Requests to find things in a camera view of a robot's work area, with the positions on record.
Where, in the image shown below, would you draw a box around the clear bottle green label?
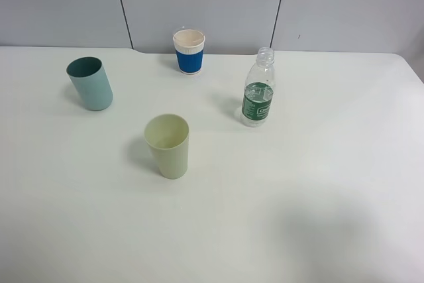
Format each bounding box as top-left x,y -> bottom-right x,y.
241,47 -> 276,127

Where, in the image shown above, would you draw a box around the light green plastic cup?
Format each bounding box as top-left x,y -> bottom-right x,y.
144,114 -> 189,180

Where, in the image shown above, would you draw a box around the blue sleeved paper cup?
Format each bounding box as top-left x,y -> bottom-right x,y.
173,28 -> 205,74

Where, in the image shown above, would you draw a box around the teal plastic cup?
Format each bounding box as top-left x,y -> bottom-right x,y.
66,56 -> 113,111

